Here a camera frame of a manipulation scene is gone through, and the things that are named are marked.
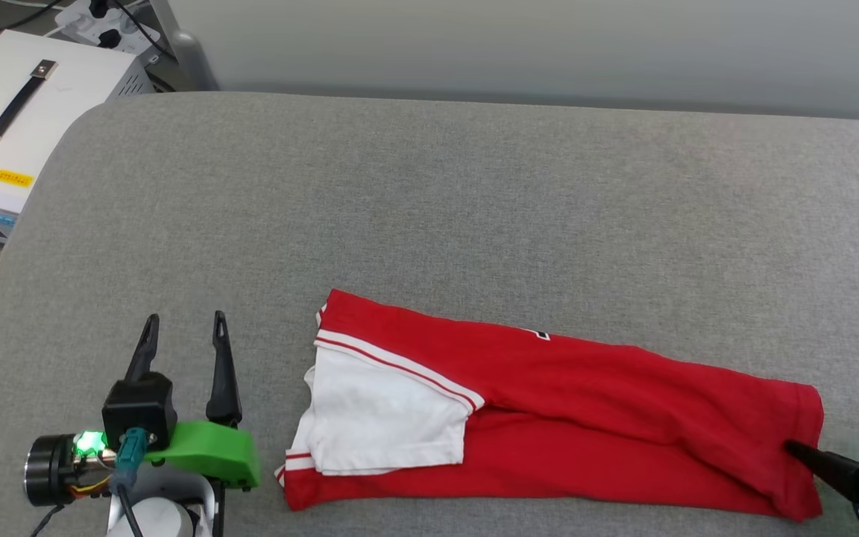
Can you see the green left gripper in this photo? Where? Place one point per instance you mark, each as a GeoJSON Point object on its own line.
{"type": "Point", "coordinates": [213, 451]}

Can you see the red and white t-shirt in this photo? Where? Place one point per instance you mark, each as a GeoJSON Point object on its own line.
{"type": "Point", "coordinates": [586, 395]}

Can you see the white equipment box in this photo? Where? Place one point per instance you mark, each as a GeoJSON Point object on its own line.
{"type": "Point", "coordinates": [64, 89]}

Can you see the grey fabric sofa cushion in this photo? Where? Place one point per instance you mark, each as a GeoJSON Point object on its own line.
{"type": "Point", "coordinates": [474, 209]}

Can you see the white power strip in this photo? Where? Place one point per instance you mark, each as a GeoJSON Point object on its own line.
{"type": "Point", "coordinates": [75, 16]}

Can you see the white partition panel with foot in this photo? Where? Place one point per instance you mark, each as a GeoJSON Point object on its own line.
{"type": "Point", "coordinates": [549, 45]}

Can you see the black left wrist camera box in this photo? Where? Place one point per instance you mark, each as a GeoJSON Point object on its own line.
{"type": "Point", "coordinates": [139, 406]}

